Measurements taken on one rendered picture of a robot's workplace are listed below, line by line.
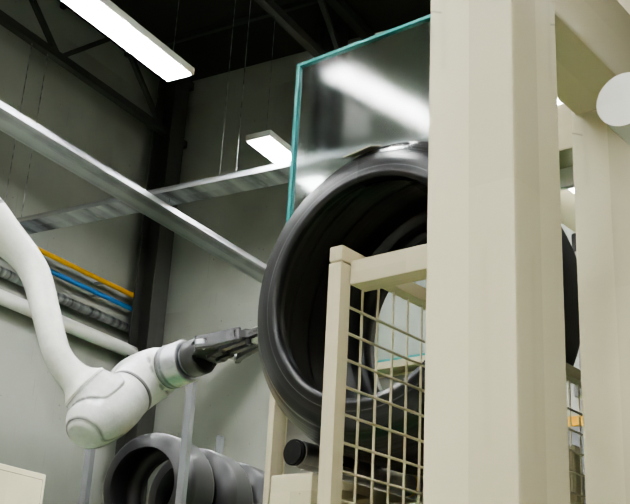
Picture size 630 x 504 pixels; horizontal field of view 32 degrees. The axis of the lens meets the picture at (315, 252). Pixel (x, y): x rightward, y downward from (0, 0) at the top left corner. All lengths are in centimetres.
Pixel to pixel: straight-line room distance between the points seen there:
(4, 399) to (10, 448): 53
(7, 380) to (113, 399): 1037
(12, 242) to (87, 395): 38
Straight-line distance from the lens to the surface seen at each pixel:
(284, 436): 285
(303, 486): 181
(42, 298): 227
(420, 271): 115
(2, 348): 1249
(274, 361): 191
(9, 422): 1250
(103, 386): 216
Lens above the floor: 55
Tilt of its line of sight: 21 degrees up
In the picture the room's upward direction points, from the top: 3 degrees clockwise
